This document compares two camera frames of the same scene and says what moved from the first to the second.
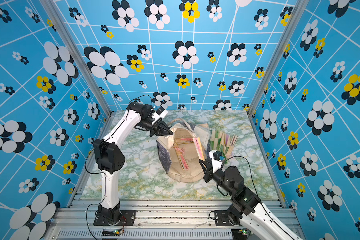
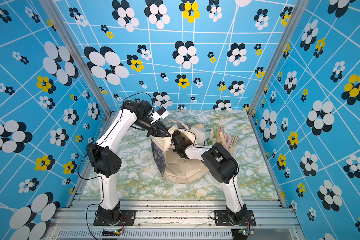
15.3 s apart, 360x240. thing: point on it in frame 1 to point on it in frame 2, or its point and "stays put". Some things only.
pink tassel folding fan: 235,138 stays put
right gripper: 209,174 to 174,150
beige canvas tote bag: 178,154 stays put
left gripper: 162,132 stays put
